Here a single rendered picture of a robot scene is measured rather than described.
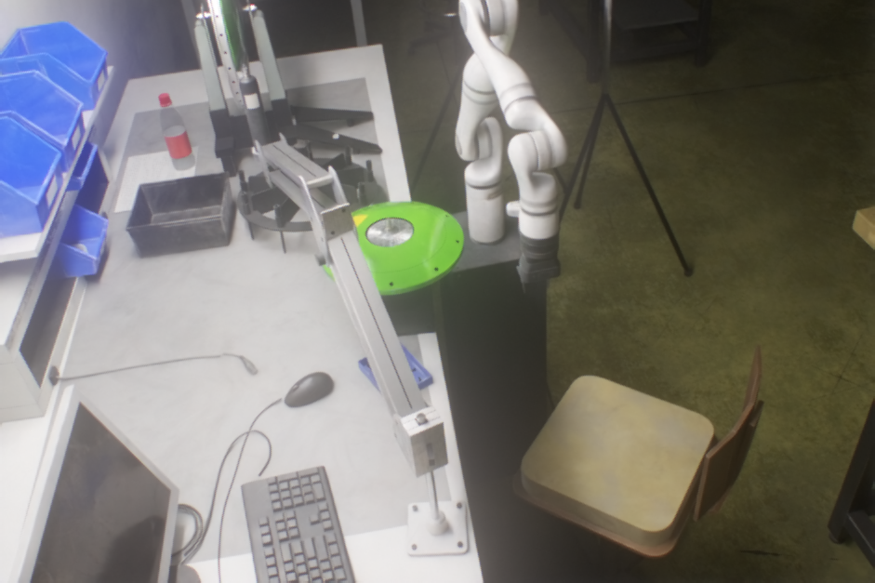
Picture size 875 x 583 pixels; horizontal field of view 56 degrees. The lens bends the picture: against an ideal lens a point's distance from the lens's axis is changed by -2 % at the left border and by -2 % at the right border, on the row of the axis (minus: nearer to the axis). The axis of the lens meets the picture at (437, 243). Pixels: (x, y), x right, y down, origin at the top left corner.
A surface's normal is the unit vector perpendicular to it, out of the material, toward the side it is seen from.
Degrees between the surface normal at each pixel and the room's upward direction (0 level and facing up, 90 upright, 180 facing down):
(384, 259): 14
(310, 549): 6
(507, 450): 90
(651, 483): 0
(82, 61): 87
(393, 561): 0
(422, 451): 90
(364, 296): 37
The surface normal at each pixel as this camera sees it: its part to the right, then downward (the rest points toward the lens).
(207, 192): 0.11, 0.55
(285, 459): -0.08, -0.79
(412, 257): 0.04, -0.65
